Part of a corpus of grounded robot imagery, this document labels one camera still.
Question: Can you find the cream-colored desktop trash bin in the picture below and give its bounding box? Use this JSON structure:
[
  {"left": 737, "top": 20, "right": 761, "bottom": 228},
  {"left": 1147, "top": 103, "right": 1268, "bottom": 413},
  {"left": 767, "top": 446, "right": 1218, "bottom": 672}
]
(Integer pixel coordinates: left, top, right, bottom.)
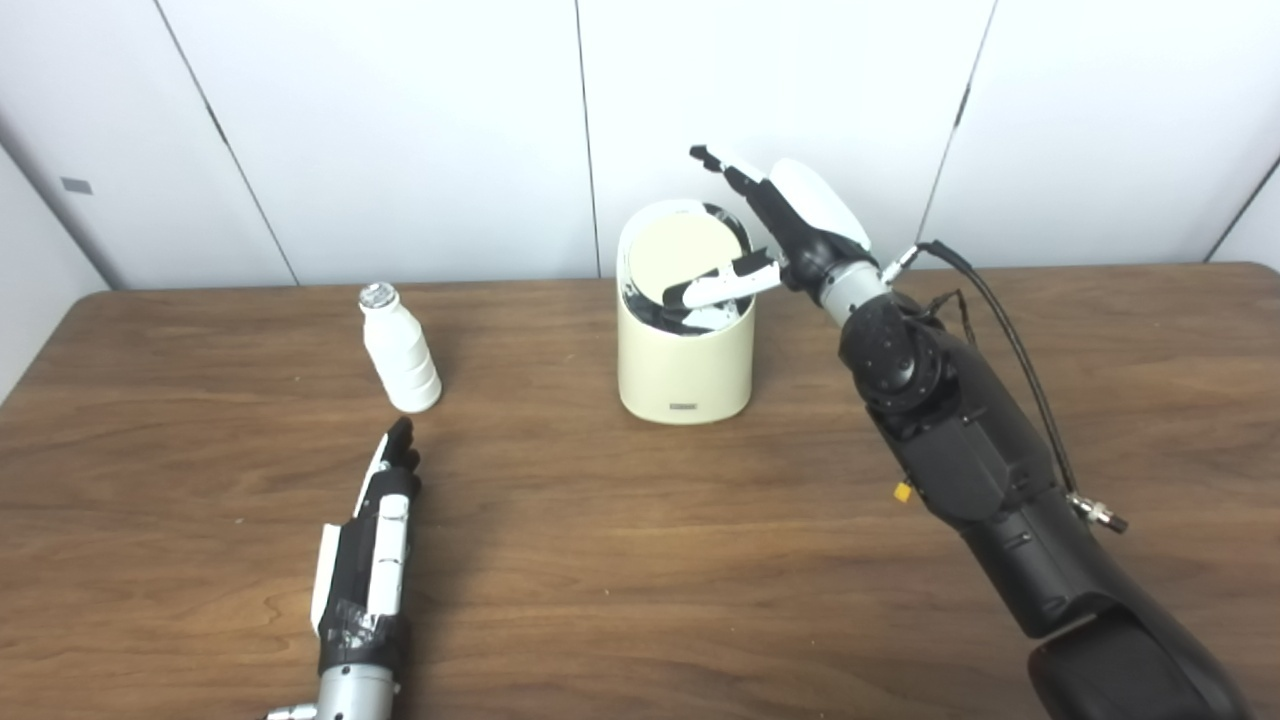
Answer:
[{"left": 616, "top": 199, "right": 757, "bottom": 425}]

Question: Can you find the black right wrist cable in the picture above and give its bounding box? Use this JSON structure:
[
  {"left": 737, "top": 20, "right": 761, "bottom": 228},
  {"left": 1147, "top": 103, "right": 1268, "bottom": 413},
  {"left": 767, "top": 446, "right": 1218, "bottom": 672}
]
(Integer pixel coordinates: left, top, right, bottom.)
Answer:
[{"left": 882, "top": 240, "right": 1129, "bottom": 534}]

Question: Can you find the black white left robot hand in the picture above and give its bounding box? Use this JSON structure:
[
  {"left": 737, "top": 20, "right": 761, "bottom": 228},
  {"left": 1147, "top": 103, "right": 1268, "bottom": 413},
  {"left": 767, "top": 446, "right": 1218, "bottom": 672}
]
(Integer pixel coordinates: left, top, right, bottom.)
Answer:
[{"left": 311, "top": 417, "right": 423, "bottom": 676}]

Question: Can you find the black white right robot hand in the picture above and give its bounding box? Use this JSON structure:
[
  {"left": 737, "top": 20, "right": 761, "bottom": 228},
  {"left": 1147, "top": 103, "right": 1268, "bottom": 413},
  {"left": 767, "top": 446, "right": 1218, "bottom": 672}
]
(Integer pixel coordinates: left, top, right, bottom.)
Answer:
[{"left": 662, "top": 145, "right": 886, "bottom": 311}]

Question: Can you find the black bin liner bag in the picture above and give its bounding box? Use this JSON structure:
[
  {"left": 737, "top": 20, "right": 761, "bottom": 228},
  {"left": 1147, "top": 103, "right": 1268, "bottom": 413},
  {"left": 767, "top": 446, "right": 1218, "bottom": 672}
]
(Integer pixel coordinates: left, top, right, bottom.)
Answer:
[{"left": 622, "top": 205, "right": 757, "bottom": 336}]

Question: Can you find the thin black right arm wire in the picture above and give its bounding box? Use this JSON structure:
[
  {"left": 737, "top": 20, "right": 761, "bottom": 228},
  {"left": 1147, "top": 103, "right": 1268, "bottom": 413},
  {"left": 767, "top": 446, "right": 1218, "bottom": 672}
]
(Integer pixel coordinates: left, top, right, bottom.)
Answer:
[{"left": 928, "top": 290, "right": 978, "bottom": 346}]

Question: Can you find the small white plastic bottle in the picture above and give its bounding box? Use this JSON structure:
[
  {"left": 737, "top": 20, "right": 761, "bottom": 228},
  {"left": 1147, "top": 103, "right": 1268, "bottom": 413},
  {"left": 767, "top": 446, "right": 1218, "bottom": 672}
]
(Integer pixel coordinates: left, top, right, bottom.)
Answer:
[{"left": 359, "top": 282, "right": 443, "bottom": 414}]

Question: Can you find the round cream bin lid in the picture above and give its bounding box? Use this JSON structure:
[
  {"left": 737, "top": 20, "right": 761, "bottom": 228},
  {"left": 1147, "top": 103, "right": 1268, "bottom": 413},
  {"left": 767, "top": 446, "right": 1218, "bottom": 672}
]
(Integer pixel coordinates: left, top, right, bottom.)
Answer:
[{"left": 626, "top": 212, "right": 746, "bottom": 309}]

